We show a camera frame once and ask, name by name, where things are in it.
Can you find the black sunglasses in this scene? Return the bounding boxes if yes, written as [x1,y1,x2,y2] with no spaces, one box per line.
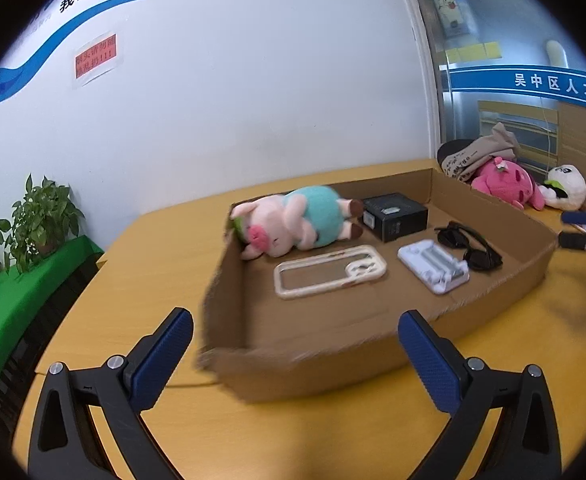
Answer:
[434,221,504,275]

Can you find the red paper notice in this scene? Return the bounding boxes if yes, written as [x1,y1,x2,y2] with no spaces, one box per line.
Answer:
[70,35,124,86]

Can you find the pink strawberry plush toy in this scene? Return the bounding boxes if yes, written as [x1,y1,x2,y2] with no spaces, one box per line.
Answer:
[470,156,546,212]

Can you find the large potted green plant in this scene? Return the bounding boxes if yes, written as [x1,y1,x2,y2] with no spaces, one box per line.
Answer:
[0,174,86,273]

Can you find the white plastic charger case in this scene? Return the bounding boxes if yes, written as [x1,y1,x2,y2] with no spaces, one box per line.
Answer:
[397,240,471,296]

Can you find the small black box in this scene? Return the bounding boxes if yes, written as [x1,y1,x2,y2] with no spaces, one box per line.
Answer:
[362,191,429,244]

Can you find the cardboard box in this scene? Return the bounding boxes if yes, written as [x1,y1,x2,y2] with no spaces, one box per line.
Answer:
[195,167,559,403]

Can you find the pink pig plush toy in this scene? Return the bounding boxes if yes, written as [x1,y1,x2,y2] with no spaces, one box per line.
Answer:
[230,186,365,261]

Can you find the cartoon sheep poster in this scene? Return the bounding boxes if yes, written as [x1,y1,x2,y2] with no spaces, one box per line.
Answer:
[430,0,479,41]

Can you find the grey printed cloth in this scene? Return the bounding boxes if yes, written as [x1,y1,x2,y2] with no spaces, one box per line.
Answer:
[448,122,519,183]

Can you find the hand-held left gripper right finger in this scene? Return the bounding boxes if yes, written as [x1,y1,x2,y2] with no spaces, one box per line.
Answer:
[398,310,563,480]

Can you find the white wall hook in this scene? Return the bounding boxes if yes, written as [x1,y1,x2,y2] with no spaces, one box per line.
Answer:
[546,40,568,68]

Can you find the clear white phone case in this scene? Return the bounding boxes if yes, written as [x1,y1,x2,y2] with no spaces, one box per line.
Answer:
[274,244,388,301]

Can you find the wooden desktop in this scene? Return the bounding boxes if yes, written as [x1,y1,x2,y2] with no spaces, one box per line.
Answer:
[10,157,586,480]

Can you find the yellow sticky notes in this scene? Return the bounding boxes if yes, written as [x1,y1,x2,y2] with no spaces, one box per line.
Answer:
[446,42,501,63]

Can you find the black cap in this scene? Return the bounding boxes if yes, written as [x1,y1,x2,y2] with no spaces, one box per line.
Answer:
[437,140,474,171]

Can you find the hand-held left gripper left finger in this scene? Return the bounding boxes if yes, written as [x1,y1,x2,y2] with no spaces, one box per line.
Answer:
[27,307,196,480]

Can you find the blue banner sign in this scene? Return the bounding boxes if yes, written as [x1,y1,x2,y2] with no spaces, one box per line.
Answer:
[448,65,586,111]

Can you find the white panda plush toy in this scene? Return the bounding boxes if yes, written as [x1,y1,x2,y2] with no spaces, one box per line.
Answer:
[537,164,586,211]

